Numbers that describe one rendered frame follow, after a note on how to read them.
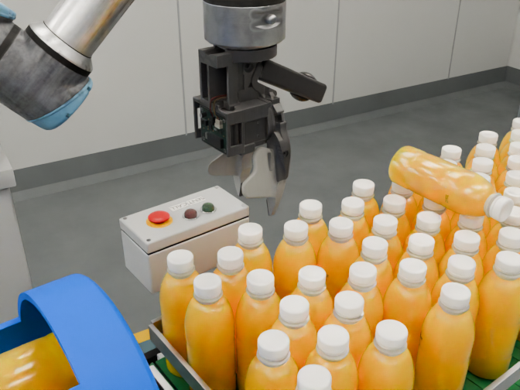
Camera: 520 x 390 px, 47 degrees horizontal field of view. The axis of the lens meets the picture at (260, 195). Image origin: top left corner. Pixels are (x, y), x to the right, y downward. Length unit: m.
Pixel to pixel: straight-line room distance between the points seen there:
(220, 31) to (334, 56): 3.62
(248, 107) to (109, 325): 0.27
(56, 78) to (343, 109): 3.33
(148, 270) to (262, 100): 0.41
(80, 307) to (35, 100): 0.72
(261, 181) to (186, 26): 2.96
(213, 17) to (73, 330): 0.34
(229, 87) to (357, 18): 3.66
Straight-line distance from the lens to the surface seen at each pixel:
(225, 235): 1.03
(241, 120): 0.66
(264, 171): 0.70
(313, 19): 4.07
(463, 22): 5.05
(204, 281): 0.83
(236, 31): 0.63
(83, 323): 0.60
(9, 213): 1.31
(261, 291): 0.83
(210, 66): 0.65
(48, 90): 1.27
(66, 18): 1.27
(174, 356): 0.92
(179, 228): 0.98
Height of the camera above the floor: 1.61
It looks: 29 degrees down
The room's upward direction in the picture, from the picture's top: straight up
